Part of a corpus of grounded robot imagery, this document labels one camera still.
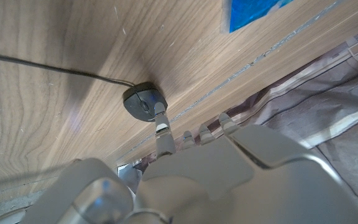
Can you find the blue gel bag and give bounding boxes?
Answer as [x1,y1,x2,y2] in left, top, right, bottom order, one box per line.
[221,0,295,34]

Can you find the black computer mouse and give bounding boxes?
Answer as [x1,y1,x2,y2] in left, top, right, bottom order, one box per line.
[122,82,169,123]

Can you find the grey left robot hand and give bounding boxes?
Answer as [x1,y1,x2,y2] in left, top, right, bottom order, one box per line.
[20,101,358,224]

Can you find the black mouse cable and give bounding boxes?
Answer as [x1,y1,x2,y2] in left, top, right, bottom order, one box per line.
[0,51,135,88]

